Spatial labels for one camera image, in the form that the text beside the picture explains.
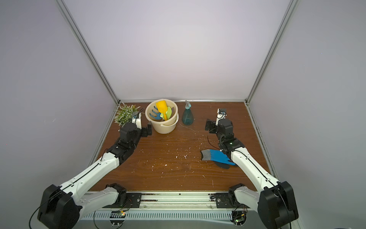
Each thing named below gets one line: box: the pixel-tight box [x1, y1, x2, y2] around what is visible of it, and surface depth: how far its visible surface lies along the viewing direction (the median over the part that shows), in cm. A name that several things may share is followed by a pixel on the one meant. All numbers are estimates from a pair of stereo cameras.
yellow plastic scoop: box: [155, 100, 168, 121], surface depth 99 cm
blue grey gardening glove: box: [201, 149, 236, 169], surface depth 87 cm
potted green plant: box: [114, 102, 142, 130], surface depth 92 cm
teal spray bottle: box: [182, 99, 194, 126], surface depth 105 cm
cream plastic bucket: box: [144, 98, 180, 135], surface depth 96 cm
